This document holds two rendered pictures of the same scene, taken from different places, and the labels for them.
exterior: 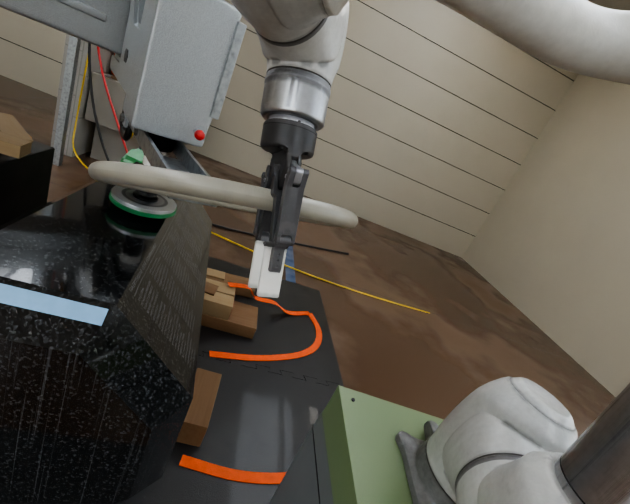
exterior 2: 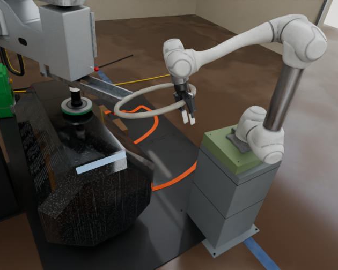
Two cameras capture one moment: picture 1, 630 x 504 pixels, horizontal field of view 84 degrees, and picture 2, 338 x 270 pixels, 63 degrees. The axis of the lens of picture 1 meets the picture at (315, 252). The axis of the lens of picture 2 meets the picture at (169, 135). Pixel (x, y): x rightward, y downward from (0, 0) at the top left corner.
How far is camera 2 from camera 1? 109 cm
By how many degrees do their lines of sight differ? 25
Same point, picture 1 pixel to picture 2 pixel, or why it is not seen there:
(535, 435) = (258, 119)
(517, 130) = not seen: outside the picture
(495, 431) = (250, 123)
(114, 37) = not seen: outside the picture
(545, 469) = (261, 126)
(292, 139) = (185, 87)
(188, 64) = (80, 43)
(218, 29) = (85, 21)
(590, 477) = (267, 124)
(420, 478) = (237, 142)
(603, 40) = (244, 44)
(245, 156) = not seen: hidden behind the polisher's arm
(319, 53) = not seen: hidden behind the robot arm
